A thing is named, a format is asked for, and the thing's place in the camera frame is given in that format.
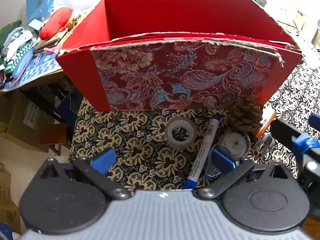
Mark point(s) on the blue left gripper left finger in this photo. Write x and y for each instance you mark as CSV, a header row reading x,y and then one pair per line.
x,y
104,160

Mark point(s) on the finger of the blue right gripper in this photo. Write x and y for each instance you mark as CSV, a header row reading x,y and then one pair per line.
x,y
314,121
303,144

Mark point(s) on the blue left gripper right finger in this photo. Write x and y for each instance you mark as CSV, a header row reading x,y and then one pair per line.
x,y
223,160

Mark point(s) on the white plastic gear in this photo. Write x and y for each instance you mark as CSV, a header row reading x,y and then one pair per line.
x,y
237,142

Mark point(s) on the white blue marker pen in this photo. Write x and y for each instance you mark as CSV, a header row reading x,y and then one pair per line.
x,y
202,155

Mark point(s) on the floral patterned tablecloth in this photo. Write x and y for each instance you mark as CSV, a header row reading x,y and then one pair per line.
x,y
144,160

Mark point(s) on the brown pine cone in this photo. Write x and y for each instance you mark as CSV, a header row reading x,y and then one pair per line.
x,y
246,114

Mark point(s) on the clear tape roll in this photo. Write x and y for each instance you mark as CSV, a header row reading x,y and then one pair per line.
x,y
180,133

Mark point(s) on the brown cardboard carton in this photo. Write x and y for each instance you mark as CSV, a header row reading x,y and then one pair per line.
x,y
26,125

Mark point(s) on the red brocade cardboard box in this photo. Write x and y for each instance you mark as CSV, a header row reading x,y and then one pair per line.
x,y
138,55

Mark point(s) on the pile of clothes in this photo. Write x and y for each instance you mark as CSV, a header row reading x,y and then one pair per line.
x,y
17,48

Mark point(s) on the red cushion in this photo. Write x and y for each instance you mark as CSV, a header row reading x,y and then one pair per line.
x,y
55,23

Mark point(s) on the blue plastic bag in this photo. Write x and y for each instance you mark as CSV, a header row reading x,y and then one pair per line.
x,y
39,10

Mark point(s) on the orange handled metal tool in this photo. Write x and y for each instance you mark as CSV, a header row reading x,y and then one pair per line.
x,y
264,141

